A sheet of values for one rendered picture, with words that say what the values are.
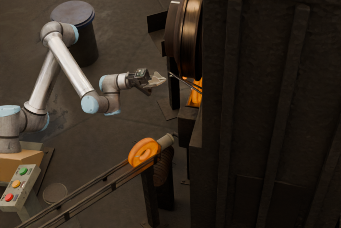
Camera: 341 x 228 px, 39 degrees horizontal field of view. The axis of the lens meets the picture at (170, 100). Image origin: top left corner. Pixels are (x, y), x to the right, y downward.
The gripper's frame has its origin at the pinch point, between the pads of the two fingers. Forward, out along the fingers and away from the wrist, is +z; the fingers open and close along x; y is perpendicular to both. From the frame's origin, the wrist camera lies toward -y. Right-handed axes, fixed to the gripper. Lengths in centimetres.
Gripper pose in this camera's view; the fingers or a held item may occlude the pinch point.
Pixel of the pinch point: (164, 80)
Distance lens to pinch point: 252.8
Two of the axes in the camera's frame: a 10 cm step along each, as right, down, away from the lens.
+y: -3.4, -6.9, -6.4
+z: 9.1, -0.7, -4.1
